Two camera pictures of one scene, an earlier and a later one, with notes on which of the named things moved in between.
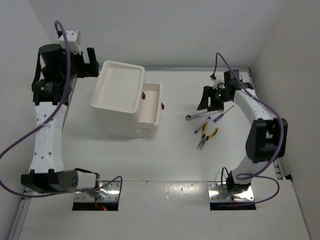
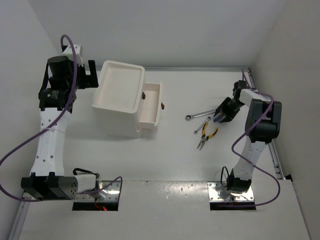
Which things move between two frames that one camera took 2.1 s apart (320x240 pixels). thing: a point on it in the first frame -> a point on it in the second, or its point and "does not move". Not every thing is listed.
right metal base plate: [217, 194] does not move
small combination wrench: [207, 119] does not move
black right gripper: [209, 92] -> [223, 108]
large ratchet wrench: [189, 117] does not move
